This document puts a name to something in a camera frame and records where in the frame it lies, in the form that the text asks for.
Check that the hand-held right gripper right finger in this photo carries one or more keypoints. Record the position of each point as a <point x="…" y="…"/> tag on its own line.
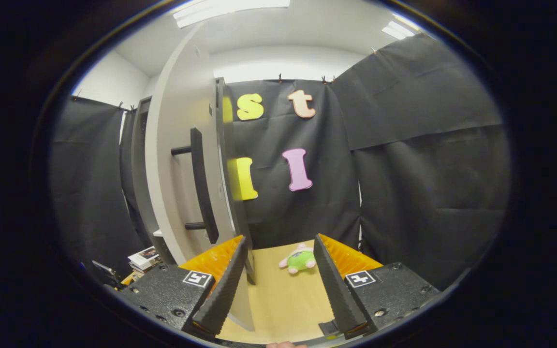
<point x="339" y="290"/>

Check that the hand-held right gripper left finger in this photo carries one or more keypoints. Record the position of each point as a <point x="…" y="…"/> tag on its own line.
<point x="223" y="295"/>

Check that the beige cabinet door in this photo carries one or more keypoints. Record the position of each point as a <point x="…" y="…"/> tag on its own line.
<point x="182" y="193"/>

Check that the green and pink plush toy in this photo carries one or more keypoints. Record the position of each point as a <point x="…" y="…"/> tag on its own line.
<point x="300" y="260"/>

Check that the stack of books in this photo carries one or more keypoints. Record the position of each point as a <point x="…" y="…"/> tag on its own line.
<point x="144" y="257"/>

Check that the black backdrop cloth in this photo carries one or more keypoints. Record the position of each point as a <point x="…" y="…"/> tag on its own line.
<point x="404" y="183"/>

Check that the small ceiling light panel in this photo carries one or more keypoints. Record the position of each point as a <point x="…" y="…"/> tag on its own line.
<point x="398" y="29"/>

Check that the large ceiling light panel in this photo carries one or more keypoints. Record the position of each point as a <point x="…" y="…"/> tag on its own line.
<point x="225" y="9"/>

